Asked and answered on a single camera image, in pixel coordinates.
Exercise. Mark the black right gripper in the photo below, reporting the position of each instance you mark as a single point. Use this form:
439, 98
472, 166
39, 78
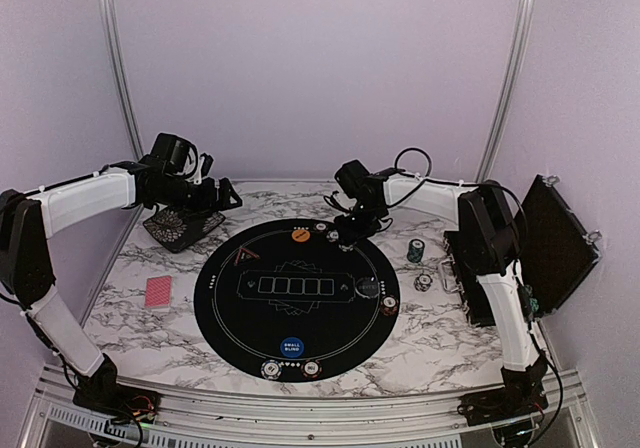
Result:
349, 236

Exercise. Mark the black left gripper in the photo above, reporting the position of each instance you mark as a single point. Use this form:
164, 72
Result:
208, 203

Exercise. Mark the orange big blind button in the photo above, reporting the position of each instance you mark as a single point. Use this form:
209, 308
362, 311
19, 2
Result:
301, 235

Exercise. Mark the black dealer button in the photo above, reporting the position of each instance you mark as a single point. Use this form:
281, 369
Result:
368, 288

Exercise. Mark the red triangular all-in marker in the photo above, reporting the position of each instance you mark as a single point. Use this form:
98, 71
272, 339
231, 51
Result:
245, 255

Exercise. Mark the blue small blind button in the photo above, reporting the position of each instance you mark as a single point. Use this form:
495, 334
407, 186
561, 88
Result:
292, 347

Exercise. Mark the white red chip stack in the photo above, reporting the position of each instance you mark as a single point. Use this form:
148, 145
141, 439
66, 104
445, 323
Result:
311, 369

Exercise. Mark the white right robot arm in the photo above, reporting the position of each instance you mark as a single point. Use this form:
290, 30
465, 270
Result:
489, 242

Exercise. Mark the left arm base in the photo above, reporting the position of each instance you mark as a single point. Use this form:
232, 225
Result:
102, 392

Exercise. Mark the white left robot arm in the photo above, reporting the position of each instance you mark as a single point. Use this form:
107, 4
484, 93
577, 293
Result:
29, 222

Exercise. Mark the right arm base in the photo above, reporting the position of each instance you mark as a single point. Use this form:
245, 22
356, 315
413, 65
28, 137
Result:
501, 404

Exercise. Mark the black floral patterned pouch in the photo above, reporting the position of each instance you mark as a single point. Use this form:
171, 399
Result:
178, 229

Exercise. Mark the green poker chip stack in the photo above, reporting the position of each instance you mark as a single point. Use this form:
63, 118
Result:
415, 251

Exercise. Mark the red playing card deck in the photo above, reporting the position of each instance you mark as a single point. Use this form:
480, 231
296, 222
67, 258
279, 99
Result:
158, 292

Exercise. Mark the round black poker mat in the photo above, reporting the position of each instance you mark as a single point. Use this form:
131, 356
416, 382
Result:
304, 290

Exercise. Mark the black poker chip case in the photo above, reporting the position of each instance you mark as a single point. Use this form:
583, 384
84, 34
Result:
558, 255

